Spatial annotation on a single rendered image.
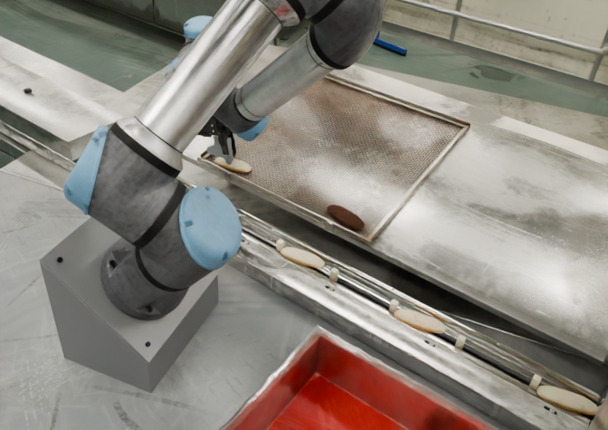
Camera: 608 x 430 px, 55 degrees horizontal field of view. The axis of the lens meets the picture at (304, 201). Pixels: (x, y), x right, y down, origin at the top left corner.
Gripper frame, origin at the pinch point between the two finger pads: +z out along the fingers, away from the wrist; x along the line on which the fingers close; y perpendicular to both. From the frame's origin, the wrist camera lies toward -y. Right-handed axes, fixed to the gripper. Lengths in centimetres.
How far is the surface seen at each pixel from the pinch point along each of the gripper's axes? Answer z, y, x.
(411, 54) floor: 149, -31, -312
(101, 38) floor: 121, 198, -257
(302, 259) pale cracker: 3.5, -22.7, 26.1
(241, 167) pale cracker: 1.4, -2.4, 2.0
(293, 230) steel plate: 9.2, -17.5, 13.2
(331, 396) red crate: 3, -34, 56
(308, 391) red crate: 3, -30, 56
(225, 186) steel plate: 9.6, 3.2, 0.4
